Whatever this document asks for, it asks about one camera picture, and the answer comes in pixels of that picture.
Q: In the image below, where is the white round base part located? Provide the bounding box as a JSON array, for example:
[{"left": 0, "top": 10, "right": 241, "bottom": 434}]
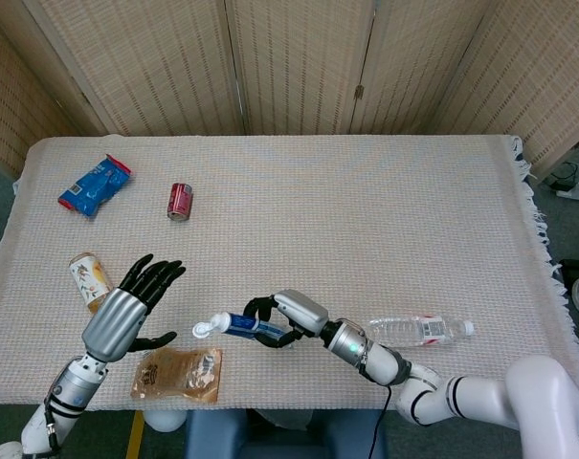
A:
[{"left": 143, "top": 408, "right": 188, "bottom": 433}]

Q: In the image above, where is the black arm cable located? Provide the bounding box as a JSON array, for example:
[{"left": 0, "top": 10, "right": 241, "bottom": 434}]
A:
[{"left": 367, "top": 384, "right": 393, "bottom": 459}]

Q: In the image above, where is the red soda can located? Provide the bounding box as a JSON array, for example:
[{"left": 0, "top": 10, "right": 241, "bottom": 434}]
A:
[{"left": 167, "top": 182, "right": 193, "bottom": 222}]

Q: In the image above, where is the blue snack bag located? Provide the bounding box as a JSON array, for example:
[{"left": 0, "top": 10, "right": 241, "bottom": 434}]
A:
[{"left": 57, "top": 153, "right": 132, "bottom": 219}]

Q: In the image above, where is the white power strip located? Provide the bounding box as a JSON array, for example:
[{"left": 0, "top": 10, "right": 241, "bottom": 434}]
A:
[{"left": 555, "top": 179, "right": 579, "bottom": 204}]

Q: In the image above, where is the yellow drink bottle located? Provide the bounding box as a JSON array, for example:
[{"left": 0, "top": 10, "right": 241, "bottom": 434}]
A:
[{"left": 68, "top": 252, "right": 114, "bottom": 315}]

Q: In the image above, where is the beige woven tablecloth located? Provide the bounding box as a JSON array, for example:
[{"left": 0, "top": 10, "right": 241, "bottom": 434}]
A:
[{"left": 0, "top": 135, "right": 579, "bottom": 412}]

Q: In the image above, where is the blue white toothpaste tube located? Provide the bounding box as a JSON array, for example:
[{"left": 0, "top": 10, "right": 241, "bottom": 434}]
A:
[{"left": 191, "top": 311, "right": 290, "bottom": 341}]

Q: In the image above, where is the rattan folding screen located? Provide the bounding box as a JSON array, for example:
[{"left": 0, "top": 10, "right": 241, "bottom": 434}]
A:
[{"left": 0, "top": 0, "right": 579, "bottom": 178}]

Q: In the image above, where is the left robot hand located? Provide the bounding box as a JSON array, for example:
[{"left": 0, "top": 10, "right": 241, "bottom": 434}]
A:
[{"left": 81, "top": 253, "right": 187, "bottom": 362}]

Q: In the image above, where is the brown spout pouch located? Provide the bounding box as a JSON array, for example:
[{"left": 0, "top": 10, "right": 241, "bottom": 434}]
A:
[{"left": 129, "top": 346, "right": 223, "bottom": 405}]

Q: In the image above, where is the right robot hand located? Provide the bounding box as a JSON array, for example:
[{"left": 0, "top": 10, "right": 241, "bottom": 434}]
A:
[{"left": 243, "top": 289, "right": 329, "bottom": 349}]

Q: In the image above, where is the clear plastic water bottle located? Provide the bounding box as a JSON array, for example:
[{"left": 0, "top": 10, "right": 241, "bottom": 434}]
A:
[{"left": 367, "top": 314, "right": 476, "bottom": 348}]

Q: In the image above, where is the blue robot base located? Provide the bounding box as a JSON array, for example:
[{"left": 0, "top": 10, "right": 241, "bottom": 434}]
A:
[{"left": 183, "top": 408, "right": 389, "bottom": 459}]

